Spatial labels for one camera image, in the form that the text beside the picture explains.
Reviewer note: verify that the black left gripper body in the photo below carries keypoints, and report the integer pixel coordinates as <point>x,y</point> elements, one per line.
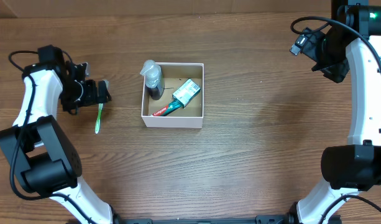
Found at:
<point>76,93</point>

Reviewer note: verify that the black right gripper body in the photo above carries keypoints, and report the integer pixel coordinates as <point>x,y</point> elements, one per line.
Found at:
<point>329,52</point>

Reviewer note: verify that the green white toothbrush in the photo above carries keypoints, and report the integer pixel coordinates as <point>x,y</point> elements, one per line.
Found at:
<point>98,119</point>

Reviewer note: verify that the Colgate toothpaste tube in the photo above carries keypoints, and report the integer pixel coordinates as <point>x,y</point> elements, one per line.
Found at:
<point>169,108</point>

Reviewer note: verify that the green white soap box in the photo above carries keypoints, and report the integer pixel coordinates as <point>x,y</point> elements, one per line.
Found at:
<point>186,92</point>

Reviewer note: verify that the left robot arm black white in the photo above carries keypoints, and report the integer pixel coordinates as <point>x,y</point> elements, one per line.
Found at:
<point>43,162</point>

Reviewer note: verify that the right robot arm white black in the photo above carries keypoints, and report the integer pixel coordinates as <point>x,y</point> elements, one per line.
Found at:
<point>355,167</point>

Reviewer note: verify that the clear pump bottle dark liquid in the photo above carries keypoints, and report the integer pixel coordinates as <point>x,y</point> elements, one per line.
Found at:
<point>153,78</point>

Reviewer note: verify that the white cardboard box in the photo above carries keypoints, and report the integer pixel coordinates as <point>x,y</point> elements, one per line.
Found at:
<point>174,75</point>

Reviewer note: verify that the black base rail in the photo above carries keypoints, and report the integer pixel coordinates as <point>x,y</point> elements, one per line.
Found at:
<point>209,219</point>

